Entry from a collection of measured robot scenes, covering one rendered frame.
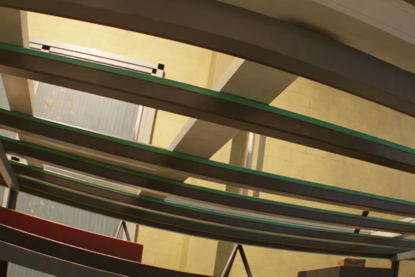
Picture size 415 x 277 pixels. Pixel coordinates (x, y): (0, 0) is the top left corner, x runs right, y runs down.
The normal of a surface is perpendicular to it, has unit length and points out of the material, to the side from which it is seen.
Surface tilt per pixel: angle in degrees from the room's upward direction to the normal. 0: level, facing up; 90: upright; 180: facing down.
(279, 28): 90
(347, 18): 180
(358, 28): 180
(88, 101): 90
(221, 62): 90
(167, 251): 90
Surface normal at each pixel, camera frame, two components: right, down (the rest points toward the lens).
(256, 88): -0.13, 0.93
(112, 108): 0.32, -0.29
